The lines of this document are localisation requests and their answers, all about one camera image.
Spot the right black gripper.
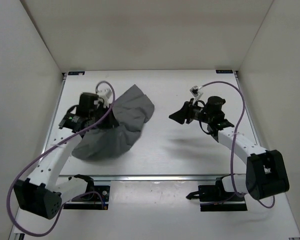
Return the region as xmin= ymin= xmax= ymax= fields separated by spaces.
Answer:
xmin=168 ymin=98 xmax=212 ymax=125

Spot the grey pleated skirt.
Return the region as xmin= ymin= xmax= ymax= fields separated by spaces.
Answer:
xmin=71 ymin=84 xmax=155 ymax=162

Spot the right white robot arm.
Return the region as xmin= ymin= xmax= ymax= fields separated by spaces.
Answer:
xmin=169 ymin=96 xmax=290 ymax=201

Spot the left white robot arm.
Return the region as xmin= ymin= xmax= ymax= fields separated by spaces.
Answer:
xmin=13 ymin=88 xmax=118 ymax=220

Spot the right blue table label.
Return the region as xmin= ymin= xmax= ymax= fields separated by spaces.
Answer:
xmin=215 ymin=69 xmax=234 ymax=74

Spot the blue table label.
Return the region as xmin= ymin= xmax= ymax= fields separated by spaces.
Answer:
xmin=215 ymin=69 xmax=234 ymax=74
xmin=67 ymin=71 xmax=85 ymax=76

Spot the left blue table label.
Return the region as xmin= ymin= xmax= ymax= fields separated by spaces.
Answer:
xmin=67 ymin=71 xmax=85 ymax=76

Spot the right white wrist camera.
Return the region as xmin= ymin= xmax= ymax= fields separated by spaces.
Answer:
xmin=189 ymin=85 xmax=203 ymax=103

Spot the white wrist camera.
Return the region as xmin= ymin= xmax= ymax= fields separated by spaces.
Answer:
xmin=189 ymin=85 xmax=203 ymax=103
xmin=95 ymin=87 xmax=113 ymax=102

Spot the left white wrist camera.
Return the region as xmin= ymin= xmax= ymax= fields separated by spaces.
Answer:
xmin=95 ymin=87 xmax=113 ymax=102

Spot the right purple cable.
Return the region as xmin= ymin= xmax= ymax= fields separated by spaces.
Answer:
xmin=198 ymin=81 xmax=276 ymax=209

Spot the purple cable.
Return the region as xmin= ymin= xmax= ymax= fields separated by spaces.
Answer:
xmin=6 ymin=80 xmax=116 ymax=237
xmin=198 ymin=81 xmax=276 ymax=209

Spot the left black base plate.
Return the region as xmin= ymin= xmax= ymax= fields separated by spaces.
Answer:
xmin=64 ymin=185 xmax=111 ymax=211

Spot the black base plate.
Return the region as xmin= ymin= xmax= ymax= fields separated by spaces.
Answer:
xmin=186 ymin=185 xmax=248 ymax=212
xmin=64 ymin=185 xmax=111 ymax=211

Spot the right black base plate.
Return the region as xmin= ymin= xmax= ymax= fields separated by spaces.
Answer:
xmin=186 ymin=185 xmax=248 ymax=212

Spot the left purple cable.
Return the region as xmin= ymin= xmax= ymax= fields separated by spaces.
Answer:
xmin=6 ymin=80 xmax=116 ymax=237

